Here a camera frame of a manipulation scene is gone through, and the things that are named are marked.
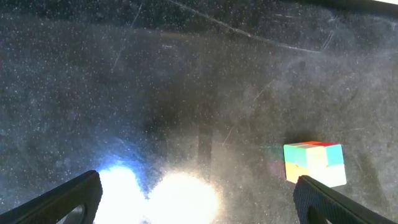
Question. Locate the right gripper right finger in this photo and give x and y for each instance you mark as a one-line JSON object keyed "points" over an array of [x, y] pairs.
{"points": [[329, 205]]}

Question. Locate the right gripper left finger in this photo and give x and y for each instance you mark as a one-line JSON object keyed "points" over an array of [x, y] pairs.
{"points": [[59, 200]]}

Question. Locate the many-coloured puzzle cube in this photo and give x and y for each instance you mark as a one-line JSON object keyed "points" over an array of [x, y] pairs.
{"points": [[314, 163]]}

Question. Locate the white shelf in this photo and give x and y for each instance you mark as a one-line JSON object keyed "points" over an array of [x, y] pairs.
{"points": [[387, 1]]}

